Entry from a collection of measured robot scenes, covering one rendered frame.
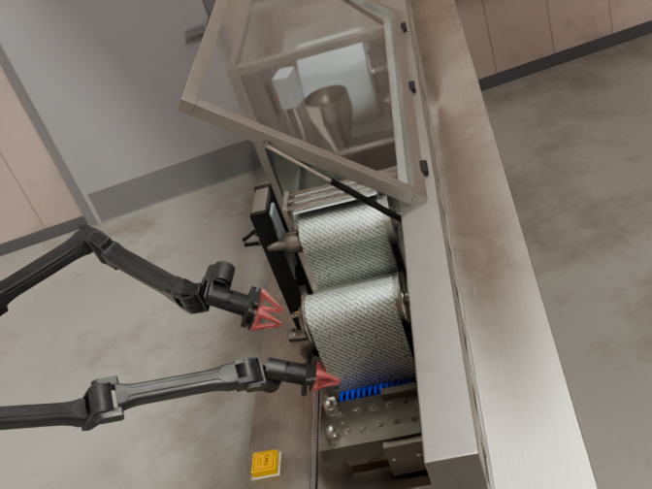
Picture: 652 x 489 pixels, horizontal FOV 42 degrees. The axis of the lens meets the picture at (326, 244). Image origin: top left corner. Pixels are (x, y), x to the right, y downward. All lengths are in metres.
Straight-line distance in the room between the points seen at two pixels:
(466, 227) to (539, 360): 0.50
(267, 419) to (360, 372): 0.39
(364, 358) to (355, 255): 0.29
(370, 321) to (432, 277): 0.61
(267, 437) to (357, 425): 0.36
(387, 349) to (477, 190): 0.48
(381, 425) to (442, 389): 0.87
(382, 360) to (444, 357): 0.85
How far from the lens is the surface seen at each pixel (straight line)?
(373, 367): 2.32
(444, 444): 1.33
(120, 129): 5.65
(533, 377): 1.69
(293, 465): 2.44
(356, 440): 2.25
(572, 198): 4.66
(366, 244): 2.35
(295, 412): 2.57
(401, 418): 2.25
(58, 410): 2.29
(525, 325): 1.80
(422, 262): 1.67
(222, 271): 2.27
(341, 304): 2.21
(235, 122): 1.75
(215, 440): 3.95
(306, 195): 2.39
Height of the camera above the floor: 2.65
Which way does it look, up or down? 33 degrees down
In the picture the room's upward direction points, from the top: 20 degrees counter-clockwise
